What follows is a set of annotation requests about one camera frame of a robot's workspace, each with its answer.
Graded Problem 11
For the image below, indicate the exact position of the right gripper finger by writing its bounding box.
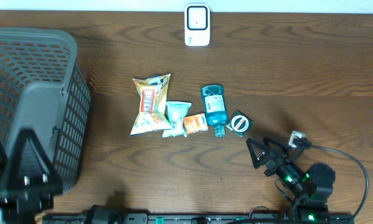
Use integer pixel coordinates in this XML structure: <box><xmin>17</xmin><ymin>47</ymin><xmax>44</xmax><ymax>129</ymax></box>
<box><xmin>246</xmin><ymin>138</ymin><xmax>274</xmax><ymax>169</ymax></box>
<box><xmin>263</xmin><ymin>137</ymin><xmax>291</xmax><ymax>154</ymax></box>

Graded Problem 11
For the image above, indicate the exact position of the dark green square box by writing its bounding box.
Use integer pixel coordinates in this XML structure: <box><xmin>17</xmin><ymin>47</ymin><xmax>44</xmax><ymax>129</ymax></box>
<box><xmin>226</xmin><ymin>111</ymin><xmax>254</xmax><ymax>138</ymax></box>

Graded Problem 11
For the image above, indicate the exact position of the orange snack packet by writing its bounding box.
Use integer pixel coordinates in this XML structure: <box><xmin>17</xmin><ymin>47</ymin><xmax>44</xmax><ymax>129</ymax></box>
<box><xmin>184</xmin><ymin>113</ymin><xmax>209</xmax><ymax>134</ymax></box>

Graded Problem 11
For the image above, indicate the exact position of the teal mouthwash bottle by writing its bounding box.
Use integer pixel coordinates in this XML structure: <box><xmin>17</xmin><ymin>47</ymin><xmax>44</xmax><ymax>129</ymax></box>
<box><xmin>201</xmin><ymin>84</ymin><xmax>228</xmax><ymax>139</ymax></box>

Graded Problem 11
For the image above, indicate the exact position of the mint green snack packet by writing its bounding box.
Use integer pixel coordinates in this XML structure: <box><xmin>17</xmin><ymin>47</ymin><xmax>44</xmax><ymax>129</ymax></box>
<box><xmin>163</xmin><ymin>101</ymin><xmax>192</xmax><ymax>138</ymax></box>

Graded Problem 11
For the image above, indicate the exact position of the yellow snack bag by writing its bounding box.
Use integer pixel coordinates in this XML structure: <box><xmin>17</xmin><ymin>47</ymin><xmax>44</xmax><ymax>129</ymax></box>
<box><xmin>130</xmin><ymin>73</ymin><xmax>172</xmax><ymax>136</ymax></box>

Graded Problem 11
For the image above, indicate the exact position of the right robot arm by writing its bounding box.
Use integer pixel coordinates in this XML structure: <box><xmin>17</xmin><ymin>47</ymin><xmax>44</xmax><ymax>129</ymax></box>
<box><xmin>246</xmin><ymin>137</ymin><xmax>335</xmax><ymax>223</ymax></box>

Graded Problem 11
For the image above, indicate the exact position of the white barcode scanner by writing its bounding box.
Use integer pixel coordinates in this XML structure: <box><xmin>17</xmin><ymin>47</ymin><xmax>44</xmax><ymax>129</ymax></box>
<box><xmin>184</xmin><ymin>4</ymin><xmax>210</xmax><ymax>47</ymax></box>

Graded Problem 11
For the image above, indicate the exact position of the grey plastic basket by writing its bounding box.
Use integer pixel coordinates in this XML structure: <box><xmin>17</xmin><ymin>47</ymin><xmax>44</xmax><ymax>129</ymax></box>
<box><xmin>0</xmin><ymin>27</ymin><xmax>91</xmax><ymax>190</ymax></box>

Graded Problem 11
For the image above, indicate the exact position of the right black cable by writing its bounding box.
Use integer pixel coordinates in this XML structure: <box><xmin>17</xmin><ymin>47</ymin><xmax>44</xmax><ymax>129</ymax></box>
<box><xmin>309</xmin><ymin>144</ymin><xmax>369</xmax><ymax>220</ymax></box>

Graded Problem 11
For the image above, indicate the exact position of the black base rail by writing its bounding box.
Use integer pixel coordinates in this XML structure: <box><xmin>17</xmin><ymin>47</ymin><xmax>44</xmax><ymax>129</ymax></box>
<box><xmin>42</xmin><ymin>212</ymin><xmax>356</xmax><ymax>224</ymax></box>

